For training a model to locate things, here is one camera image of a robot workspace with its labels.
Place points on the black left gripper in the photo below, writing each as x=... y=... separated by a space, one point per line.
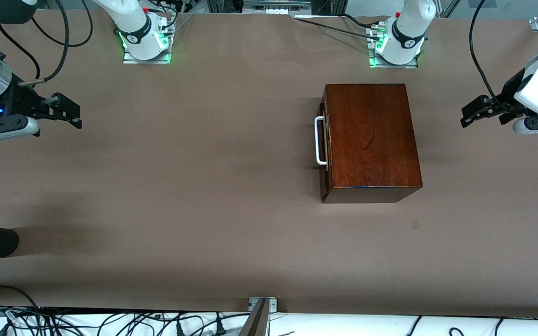
x=508 y=95

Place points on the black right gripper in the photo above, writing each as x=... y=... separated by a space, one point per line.
x=22 y=99

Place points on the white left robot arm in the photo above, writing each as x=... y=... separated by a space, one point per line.
x=407 y=32

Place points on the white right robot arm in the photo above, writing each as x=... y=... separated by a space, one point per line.
x=133 y=28

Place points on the dark brown wooden drawer cabinet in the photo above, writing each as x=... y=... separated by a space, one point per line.
x=371 y=140

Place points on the white power strip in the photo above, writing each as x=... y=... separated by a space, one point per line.
x=276 y=7

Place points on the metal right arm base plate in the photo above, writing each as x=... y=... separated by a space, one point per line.
x=164 y=58

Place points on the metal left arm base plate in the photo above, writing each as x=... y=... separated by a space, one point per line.
x=374 y=63

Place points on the black aluminium frame post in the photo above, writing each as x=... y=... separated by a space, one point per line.
x=329 y=6

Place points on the small metal bracket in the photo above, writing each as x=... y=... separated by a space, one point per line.
x=272 y=303

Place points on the grey metal camera pole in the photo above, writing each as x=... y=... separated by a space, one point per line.
x=256 y=322

